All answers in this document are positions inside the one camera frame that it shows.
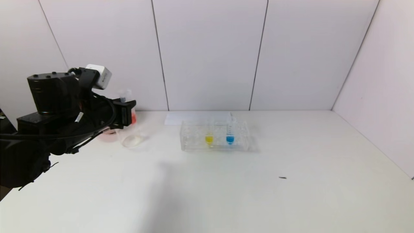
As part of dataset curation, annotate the test tube with blue liquid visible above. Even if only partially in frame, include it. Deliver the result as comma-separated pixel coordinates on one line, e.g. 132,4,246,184
225,116,235,145

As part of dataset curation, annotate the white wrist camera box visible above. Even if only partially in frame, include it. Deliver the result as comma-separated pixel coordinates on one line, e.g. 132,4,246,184
85,64,113,90

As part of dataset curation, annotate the clear plastic beaker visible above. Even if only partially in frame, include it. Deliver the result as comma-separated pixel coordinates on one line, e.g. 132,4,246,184
116,125,144,149

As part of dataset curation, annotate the test tube with red liquid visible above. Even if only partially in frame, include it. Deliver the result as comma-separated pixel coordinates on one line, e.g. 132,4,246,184
119,89,137,126

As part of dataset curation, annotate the clear plastic test tube rack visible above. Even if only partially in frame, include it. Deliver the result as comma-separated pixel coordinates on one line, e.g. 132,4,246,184
180,120,250,152

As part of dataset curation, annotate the pink bowl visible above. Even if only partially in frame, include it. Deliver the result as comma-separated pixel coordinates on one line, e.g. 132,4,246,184
98,129,119,142

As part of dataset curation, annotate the white paper sheet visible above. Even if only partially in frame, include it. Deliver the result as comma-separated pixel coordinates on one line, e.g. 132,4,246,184
164,112,233,126

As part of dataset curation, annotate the test tube with yellow liquid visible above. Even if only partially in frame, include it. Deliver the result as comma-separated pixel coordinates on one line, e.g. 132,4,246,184
205,116,215,146

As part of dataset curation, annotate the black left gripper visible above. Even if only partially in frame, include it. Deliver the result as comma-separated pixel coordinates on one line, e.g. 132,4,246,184
89,98,137,130

